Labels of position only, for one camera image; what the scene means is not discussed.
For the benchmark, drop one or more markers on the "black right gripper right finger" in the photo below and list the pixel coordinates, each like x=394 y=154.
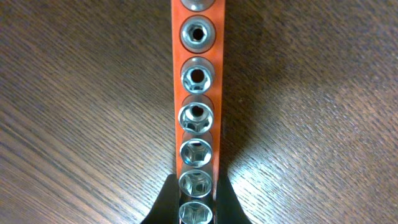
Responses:
x=228 y=207

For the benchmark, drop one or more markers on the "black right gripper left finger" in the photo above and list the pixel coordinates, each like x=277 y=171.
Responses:
x=166 y=206

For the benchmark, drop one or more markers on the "orange socket rail holder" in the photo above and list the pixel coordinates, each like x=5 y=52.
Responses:
x=216 y=14

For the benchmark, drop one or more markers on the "chrome socket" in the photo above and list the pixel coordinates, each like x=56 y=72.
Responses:
x=196 y=150
x=197 y=34
x=197 y=5
x=195 y=211
x=196 y=182
x=196 y=116
x=197 y=75

